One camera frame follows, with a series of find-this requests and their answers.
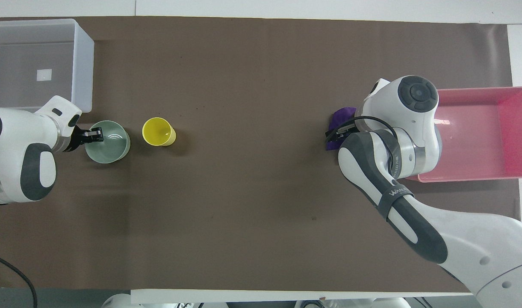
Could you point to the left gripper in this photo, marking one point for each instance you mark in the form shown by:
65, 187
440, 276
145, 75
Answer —
78, 139

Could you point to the pale green cup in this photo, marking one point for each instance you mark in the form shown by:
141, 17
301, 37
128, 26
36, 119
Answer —
112, 152

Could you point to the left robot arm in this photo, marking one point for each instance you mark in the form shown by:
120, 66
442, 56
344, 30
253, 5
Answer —
17, 137

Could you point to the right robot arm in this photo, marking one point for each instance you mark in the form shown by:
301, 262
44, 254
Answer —
419, 119

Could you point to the clear plastic storage box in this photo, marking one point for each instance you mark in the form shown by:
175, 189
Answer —
30, 47

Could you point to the crumpled purple trash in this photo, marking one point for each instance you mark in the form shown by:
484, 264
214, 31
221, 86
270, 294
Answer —
343, 115

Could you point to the white square label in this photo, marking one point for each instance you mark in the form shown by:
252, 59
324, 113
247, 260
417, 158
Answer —
44, 75

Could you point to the yellow cup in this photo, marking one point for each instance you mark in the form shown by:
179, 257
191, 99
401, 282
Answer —
158, 131

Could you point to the pink plastic bin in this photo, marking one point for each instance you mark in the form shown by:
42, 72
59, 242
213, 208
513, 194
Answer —
479, 128

